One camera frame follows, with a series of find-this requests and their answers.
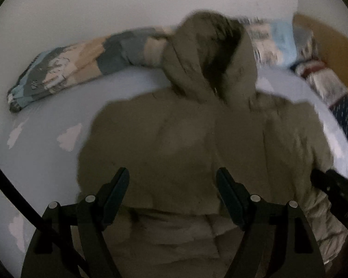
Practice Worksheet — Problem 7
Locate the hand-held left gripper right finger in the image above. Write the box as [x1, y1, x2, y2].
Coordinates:
[216, 167, 327, 278]

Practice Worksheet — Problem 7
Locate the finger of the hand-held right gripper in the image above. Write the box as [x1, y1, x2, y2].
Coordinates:
[310, 168, 348, 209]

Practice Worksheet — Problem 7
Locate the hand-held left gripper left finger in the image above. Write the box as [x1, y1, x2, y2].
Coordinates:
[20, 167, 130, 278]

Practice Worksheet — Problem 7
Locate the olive quilted hooded jacket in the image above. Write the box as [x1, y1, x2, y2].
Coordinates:
[75, 10, 348, 278]

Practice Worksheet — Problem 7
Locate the red and white patterned cloth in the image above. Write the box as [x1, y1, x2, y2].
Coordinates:
[290, 60, 348, 108]

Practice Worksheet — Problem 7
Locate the patterned tree print duvet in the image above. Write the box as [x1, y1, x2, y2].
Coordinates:
[6, 17, 322, 114]

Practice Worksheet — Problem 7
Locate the wooden headboard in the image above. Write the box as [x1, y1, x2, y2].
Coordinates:
[293, 13, 348, 93]

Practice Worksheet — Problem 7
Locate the black cable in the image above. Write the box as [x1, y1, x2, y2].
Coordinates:
[0, 154, 89, 275]

